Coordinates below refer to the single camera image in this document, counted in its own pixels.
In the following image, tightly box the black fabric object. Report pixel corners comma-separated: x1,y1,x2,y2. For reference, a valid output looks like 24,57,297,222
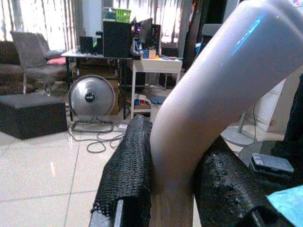
283,73,303,166

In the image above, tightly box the black-legged desk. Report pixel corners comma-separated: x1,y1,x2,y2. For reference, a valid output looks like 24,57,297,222
61,50,133,122

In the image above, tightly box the grey floor cable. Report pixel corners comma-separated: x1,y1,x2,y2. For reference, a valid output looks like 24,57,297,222
68,122,126,153

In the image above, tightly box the white cabinet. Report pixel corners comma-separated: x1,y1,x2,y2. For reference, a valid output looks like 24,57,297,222
255,78,298,133

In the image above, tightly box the blue flat floor item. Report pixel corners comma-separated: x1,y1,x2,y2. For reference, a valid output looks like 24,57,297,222
150,95,167,105

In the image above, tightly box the large black speaker box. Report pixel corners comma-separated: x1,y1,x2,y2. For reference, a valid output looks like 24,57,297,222
102,19,132,59

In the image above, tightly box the grey fabric chair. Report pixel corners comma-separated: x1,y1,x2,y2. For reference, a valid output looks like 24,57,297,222
10,30,67,96

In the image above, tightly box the black computer monitor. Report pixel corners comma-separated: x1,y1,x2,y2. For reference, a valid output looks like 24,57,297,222
138,17,153,46

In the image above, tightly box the black mesh-wrapped right gripper left finger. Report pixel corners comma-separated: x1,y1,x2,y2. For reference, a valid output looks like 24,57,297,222
90,114,153,227

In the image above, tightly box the black box ottoman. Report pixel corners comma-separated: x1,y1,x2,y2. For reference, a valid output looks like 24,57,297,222
0,94,68,140

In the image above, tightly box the green plastic basket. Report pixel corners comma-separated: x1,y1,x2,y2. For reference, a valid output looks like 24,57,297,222
114,9,132,23

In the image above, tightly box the orange and blue box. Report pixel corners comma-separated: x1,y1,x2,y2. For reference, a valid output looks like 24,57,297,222
143,48,157,60

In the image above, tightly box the pink cushion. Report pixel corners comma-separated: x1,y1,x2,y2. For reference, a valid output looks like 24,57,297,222
46,57,67,66

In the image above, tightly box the small black speaker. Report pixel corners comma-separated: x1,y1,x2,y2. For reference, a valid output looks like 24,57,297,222
79,35,94,53

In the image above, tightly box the grey flat case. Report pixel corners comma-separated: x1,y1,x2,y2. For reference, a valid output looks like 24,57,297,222
248,152,294,178

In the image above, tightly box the cyan cloth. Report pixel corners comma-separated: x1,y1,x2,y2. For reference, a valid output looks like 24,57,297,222
266,185,303,227

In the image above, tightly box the dark brown sofa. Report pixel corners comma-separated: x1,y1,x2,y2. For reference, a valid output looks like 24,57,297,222
0,40,69,96

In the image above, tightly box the round silver floor fan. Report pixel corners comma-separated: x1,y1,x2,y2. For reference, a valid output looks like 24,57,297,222
68,74,116,133

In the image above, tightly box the black mesh-wrapped right gripper right finger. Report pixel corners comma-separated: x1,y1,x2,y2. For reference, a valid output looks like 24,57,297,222
193,136,286,227

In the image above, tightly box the white side table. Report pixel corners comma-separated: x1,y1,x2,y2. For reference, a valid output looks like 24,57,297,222
130,57,183,120

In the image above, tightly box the white round stand base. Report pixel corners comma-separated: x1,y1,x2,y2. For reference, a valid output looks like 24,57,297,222
221,110,261,145

